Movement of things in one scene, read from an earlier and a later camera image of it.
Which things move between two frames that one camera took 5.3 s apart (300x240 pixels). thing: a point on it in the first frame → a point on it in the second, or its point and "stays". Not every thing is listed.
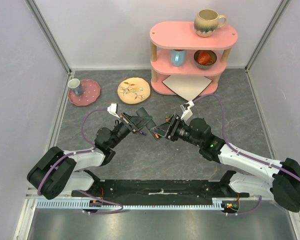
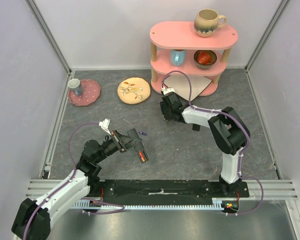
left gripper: x=135 y=119 → x=123 y=139
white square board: x=188 y=87 stays
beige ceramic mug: x=206 y=22 stays
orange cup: x=204 y=58 stays
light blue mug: x=178 y=57 stays
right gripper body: x=173 y=126 → x=166 y=110
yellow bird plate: x=133 y=90 stays
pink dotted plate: x=91 y=92 stays
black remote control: x=141 y=112 → x=139 y=146
